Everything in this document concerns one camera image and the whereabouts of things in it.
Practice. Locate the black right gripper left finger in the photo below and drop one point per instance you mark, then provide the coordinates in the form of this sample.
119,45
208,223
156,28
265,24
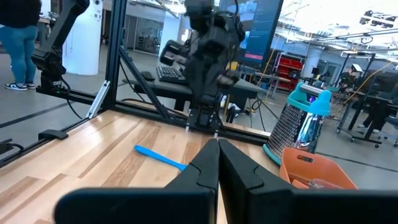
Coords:
155,205

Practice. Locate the black background robot arm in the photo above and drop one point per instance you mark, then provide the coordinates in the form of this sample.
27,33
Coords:
51,67

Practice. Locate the teal metal box grater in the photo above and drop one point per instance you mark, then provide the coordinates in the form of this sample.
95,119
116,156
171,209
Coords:
289,130

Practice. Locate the orange plastic bin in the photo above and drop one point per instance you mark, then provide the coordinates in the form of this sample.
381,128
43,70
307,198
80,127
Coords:
323,168

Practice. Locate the metal kitchen tongs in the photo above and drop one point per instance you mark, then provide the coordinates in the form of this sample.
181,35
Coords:
320,184

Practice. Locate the large blue-screen monitor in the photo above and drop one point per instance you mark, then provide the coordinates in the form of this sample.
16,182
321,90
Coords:
261,31

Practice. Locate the person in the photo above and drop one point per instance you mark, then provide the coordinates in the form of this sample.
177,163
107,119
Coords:
18,46

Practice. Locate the black computer mouse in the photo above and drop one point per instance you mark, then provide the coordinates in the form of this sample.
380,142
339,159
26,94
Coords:
147,76

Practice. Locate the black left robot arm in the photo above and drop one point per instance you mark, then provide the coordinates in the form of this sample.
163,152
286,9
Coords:
211,62

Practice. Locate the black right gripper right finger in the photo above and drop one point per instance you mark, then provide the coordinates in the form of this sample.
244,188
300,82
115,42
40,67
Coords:
295,208

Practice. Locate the blue silicone spoon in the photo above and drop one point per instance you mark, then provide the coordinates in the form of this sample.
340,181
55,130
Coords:
155,155

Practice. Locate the red tool cabinet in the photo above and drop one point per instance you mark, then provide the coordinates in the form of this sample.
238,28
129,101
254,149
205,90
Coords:
289,68

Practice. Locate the black aluminium table frame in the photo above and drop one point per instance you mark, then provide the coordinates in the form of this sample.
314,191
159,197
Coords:
115,46

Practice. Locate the black computer keyboard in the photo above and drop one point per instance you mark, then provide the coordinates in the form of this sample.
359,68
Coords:
169,74

